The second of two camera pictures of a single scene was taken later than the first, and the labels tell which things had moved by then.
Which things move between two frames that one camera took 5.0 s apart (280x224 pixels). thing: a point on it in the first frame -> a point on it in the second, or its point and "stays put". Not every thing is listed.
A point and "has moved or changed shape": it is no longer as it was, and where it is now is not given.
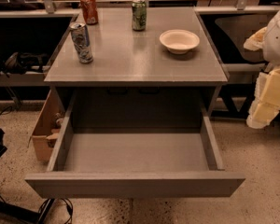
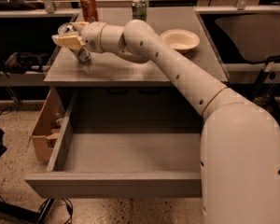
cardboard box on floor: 47,130 stays put
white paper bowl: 178,41 stays put
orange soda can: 89,4 stays put
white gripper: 277,42 -> 91,36
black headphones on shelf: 19,63 stays put
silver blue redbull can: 82,42 has moved or changed shape
